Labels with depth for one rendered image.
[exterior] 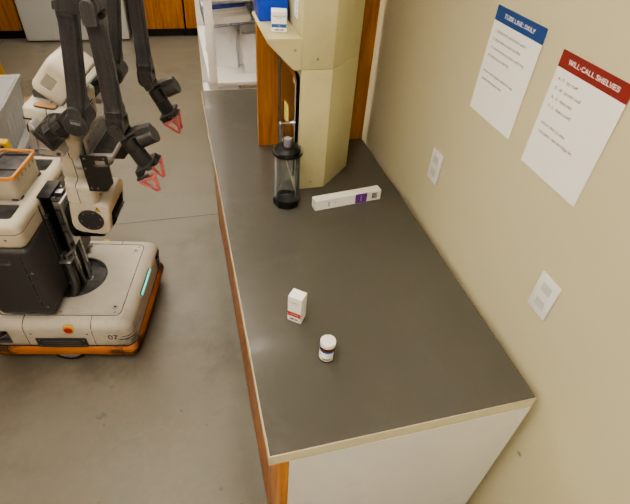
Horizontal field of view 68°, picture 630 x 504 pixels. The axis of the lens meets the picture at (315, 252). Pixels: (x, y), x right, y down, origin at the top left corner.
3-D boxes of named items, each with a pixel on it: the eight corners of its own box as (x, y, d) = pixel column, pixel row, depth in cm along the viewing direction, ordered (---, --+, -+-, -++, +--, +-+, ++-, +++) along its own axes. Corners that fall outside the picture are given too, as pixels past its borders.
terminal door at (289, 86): (280, 140, 206) (281, 45, 180) (295, 177, 184) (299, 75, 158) (278, 140, 206) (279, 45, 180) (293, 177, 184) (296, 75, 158)
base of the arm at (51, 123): (45, 117, 163) (30, 133, 154) (60, 104, 161) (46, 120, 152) (66, 135, 168) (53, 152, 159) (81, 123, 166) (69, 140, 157)
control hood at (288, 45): (282, 39, 179) (282, 10, 173) (301, 70, 156) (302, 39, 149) (252, 39, 177) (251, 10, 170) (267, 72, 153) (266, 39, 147)
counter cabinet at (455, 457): (316, 216, 330) (325, 92, 271) (447, 530, 183) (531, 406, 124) (219, 227, 315) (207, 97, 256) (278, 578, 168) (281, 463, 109)
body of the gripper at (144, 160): (158, 156, 174) (146, 139, 170) (153, 170, 166) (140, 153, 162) (144, 162, 176) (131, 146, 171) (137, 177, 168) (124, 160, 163)
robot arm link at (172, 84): (143, 71, 195) (138, 79, 189) (167, 60, 193) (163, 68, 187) (159, 97, 203) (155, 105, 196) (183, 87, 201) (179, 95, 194)
